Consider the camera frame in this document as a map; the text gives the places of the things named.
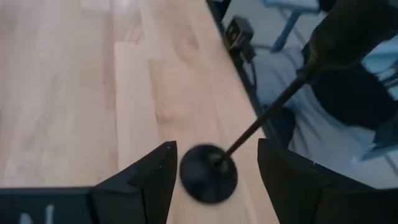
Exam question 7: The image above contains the black chair seat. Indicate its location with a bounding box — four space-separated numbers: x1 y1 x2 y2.
310 62 398 131

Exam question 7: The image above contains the tall black candlestick holder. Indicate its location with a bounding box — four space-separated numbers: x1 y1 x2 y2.
179 0 398 205

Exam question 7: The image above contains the blue metal desk leg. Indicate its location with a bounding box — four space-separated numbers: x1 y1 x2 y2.
260 0 321 53

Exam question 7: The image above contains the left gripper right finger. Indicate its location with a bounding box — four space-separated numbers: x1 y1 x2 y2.
257 138 398 224

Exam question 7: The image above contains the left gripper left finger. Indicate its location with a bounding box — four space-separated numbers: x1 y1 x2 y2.
90 140 178 224

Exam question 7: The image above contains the small black box with cable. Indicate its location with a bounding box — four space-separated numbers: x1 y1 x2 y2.
223 16 257 65

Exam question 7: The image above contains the black aluminium table frame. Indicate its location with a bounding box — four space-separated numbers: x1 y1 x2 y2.
205 0 282 150

